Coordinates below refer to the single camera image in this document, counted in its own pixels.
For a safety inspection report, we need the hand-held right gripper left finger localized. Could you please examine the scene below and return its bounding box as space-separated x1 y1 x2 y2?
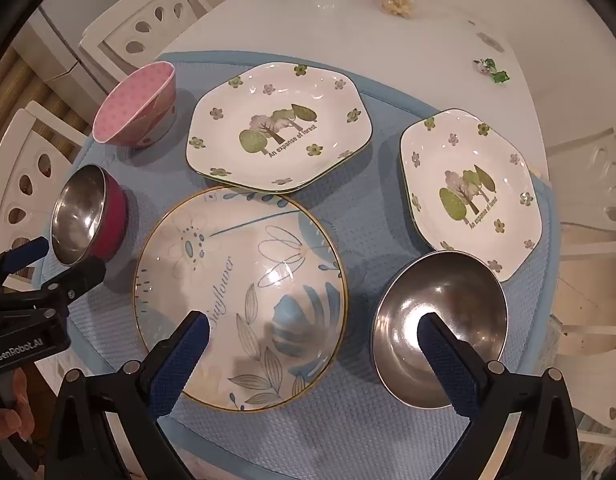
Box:
42 310 211 480

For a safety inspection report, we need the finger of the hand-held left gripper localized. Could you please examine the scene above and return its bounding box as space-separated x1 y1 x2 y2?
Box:
38 256 107 311
0 236 50 286

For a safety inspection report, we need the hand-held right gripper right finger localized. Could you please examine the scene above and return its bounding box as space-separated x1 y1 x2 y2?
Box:
417 311 596 480

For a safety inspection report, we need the magenta steel bowl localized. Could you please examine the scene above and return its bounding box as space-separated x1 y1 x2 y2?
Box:
50 164 128 267

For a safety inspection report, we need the round blue floral plate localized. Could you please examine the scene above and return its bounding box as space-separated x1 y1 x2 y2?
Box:
132 186 349 413

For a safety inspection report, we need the pink polka dot bowl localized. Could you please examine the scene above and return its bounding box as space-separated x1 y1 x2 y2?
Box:
92 61 179 150

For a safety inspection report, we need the hexagonal tree print plate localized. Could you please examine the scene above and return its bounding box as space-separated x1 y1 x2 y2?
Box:
399 108 543 283
186 61 373 194

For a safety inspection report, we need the person's left hand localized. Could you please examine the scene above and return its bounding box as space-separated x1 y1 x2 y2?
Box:
0 367 37 461

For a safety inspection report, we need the white chair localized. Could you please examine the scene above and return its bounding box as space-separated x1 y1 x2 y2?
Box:
79 0 213 73
548 305 616 461
0 101 91 256
543 127 616 261

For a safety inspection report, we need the blue waffle placemat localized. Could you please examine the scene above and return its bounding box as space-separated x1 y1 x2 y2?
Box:
30 50 561 480

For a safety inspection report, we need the white cabinet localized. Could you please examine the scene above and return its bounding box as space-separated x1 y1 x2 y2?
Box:
10 2 96 91

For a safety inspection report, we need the green flower trinket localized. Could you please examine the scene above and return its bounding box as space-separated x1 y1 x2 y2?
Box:
473 57 511 86

